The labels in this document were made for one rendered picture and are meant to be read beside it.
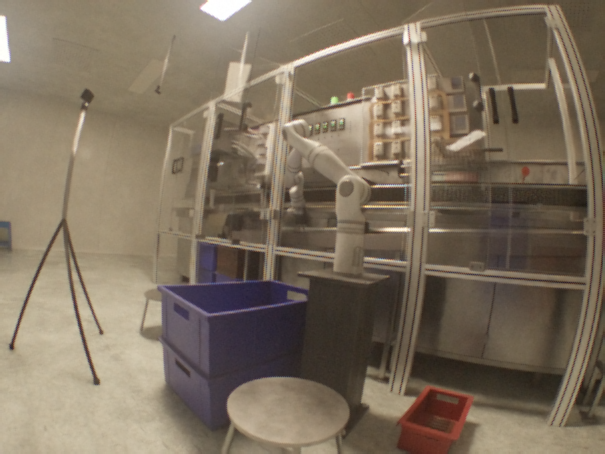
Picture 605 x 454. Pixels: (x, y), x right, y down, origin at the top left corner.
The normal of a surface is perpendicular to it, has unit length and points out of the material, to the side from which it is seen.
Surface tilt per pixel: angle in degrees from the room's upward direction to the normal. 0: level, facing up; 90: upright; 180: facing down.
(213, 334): 90
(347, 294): 90
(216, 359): 90
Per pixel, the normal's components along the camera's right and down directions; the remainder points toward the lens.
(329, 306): -0.54, -0.07
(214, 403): 0.75, 0.04
